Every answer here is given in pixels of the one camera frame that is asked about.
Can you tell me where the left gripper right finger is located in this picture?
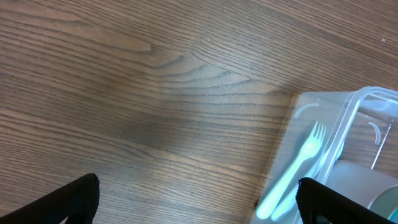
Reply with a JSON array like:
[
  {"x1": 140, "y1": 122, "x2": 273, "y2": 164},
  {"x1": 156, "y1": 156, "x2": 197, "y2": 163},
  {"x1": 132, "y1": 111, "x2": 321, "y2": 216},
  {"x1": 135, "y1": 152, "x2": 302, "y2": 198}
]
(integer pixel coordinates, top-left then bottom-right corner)
[{"x1": 295, "y1": 177, "x2": 393, "y2": 224}]

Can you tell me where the light blue plastic fork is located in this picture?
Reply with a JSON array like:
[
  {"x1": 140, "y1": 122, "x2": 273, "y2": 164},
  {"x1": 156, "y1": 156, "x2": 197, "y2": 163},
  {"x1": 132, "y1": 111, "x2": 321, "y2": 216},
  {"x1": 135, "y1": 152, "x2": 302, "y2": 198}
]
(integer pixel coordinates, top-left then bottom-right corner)
[{"x1": 270, "y1": 146, "x2": 345, "y2": 222}]

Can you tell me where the white plastic fork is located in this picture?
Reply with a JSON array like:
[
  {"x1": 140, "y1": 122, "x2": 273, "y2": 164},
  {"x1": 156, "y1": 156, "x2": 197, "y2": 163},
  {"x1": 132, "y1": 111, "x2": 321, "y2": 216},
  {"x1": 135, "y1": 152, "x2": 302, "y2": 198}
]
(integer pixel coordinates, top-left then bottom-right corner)
[{"x1": 256, "y1": 121, "x2": 326, "y2": 220}]

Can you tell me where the clear plastic container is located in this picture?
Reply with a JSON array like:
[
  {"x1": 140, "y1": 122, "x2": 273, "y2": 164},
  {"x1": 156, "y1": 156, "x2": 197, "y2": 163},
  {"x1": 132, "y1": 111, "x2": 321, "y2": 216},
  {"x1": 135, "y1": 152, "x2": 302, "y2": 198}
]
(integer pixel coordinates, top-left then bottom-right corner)
[{"x1": 248, "y1": 86, "x2": 397, "y2": 224}]

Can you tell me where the blue cup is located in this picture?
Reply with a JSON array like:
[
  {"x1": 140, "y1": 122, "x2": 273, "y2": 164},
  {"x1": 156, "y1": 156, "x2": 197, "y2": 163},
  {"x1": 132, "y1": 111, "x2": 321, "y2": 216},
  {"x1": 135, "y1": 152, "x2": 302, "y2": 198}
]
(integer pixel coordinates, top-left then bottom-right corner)
[{"x1": 389, "y1": 209, "x2": 398, "y2": 223}]

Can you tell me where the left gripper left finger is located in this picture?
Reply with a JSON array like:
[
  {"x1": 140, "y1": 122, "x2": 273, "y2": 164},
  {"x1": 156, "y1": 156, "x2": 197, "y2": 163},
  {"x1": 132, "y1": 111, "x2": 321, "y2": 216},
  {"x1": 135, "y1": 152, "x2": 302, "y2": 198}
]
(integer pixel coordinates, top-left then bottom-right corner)
[{"x1": 1, "y1": 173, "x2": 100, "y2": 224}]

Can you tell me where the green cup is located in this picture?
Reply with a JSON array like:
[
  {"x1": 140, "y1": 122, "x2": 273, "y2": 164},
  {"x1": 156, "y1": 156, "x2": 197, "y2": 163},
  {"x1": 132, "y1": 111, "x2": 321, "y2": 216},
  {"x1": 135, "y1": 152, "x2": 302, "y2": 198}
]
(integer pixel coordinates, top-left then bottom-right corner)
[{"x1": 369, "y1": 186, "x2": 397, "y2": 220}]

